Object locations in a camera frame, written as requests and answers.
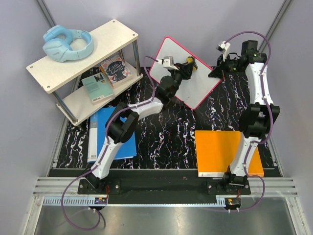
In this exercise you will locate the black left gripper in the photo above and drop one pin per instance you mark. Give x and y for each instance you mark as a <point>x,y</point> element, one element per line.
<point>184,70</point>

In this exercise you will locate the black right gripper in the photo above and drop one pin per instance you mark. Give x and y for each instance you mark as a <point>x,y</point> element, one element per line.
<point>218,71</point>

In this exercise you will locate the pink framed whiteboard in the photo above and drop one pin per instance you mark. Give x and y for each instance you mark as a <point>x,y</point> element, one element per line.
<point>191,92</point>

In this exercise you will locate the yellow whiteboard eraser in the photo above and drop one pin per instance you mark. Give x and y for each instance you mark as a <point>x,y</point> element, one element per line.
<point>192,63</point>

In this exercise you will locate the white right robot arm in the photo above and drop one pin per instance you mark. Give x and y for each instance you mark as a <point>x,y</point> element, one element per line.
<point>255,123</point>

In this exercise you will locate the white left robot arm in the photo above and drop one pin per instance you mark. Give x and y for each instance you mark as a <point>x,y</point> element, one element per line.
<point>123,121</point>

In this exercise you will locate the Little Women book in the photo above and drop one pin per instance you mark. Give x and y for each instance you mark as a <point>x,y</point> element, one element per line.
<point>116,71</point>

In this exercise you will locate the teal paperback book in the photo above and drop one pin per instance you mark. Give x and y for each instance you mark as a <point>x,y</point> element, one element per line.
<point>98,88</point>

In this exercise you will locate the orange book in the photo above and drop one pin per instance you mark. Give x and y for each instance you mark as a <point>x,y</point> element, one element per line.
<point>219,150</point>

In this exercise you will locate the blue folder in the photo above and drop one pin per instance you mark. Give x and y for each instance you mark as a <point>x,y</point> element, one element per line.
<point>97,137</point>

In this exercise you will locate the light blue headphones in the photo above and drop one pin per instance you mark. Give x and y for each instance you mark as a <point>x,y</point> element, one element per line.
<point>58,40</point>

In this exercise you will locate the white two-tier shelf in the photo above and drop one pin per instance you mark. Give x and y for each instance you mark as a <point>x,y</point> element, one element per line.
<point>51,75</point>

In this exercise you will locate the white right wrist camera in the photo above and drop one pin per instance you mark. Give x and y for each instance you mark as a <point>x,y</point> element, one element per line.
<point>224,47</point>

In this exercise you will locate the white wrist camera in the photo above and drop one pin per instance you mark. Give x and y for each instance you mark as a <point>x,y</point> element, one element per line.
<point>224,47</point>
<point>167,62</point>

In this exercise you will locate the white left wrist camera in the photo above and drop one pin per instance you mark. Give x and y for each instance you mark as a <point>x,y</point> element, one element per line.
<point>167,62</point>

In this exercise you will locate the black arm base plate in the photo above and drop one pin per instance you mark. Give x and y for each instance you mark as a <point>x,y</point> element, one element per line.
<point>120,185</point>

